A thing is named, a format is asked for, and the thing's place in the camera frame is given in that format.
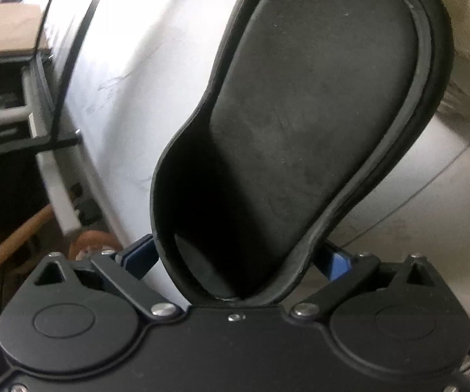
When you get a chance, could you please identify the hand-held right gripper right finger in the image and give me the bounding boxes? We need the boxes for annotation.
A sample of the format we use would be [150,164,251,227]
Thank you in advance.
[292,240,440,318]

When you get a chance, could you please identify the cardboard box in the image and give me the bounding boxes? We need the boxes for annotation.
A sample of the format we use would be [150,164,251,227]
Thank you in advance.
[0,3,44,57]

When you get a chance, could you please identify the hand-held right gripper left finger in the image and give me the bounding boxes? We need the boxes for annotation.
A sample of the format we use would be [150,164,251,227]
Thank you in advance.
[33,235,181,320]

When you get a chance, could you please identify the orange hose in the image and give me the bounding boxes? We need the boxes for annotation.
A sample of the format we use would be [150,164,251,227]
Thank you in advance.
[0,203,118,291]

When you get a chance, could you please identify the black shoe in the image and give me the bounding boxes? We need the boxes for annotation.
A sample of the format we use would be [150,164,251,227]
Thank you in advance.
[150,0,454,308]

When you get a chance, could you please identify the black metal rack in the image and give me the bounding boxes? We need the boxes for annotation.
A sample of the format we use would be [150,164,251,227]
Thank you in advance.
[0,47,82,161]

